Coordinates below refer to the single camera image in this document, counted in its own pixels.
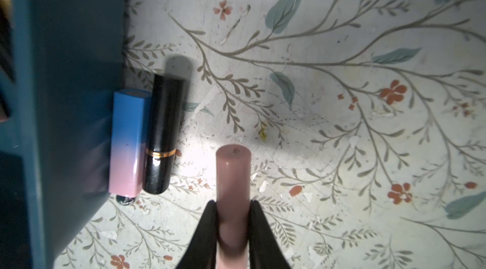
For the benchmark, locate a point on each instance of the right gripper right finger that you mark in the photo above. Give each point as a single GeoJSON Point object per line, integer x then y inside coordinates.
{"type": "Point", "coordinates": [264, 252]}

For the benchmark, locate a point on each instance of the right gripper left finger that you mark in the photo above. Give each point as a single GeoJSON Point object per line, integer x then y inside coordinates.
{"type": "Point", "coordinates": [201, 252]}

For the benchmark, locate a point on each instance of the teal plastic storage box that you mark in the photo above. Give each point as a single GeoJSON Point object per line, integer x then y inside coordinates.
{"type": "Point", "coordinates": [58, 80]}

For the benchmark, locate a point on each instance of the black lipstick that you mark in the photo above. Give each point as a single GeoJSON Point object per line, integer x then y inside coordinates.
{"type": "Point", "coordinates": [164, 123]}

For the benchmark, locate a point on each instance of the pink blue lipstick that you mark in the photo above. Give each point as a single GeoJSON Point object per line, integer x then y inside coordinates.
{"type": "Point", "coordinates": [131, 108]}

